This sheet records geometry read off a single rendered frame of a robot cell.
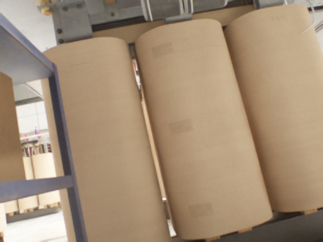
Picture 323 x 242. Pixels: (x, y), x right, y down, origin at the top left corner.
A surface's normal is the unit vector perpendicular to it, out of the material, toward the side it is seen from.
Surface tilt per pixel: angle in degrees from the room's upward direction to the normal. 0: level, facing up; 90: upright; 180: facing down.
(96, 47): 90
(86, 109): 90
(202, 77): 90
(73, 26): 90
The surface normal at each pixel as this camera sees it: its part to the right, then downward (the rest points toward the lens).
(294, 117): -0.08, -0.15
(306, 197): -0.36, -0.07
